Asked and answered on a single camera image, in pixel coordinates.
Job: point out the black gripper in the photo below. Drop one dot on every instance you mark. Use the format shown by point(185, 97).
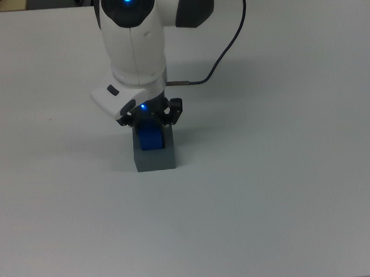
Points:
point(150, 106)

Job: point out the blue block with knob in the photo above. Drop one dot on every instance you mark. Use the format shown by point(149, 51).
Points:
point(151, 135)

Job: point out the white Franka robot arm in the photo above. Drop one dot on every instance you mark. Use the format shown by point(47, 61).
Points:
point(132, 44)

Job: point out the grey hollow cuboid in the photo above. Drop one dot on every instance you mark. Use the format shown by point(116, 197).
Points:
point(156, 160)

